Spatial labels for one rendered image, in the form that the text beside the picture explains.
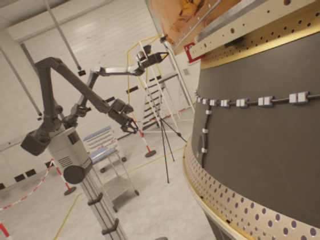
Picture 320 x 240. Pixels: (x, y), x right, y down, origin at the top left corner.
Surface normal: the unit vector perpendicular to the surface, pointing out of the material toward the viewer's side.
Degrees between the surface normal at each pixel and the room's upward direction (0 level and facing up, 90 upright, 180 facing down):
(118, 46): 90
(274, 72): 62
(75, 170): 90
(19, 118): 90
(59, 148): 90
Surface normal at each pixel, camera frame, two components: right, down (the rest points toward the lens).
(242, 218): -0.87, -0.35
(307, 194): -0.88, -0.02
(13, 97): 0.07, 0.17
